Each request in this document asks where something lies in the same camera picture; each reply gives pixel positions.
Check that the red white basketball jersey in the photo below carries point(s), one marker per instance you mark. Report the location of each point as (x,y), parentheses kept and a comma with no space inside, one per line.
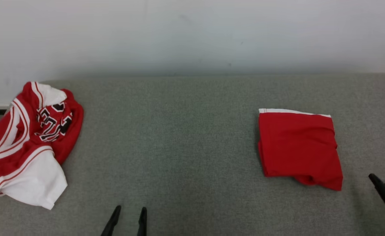
(15,157)

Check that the red shirt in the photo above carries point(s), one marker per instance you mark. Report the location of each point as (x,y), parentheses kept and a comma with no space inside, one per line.
(297,147)

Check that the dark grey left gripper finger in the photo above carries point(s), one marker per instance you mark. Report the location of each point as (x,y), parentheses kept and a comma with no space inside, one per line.
(112,223)
(142,223)

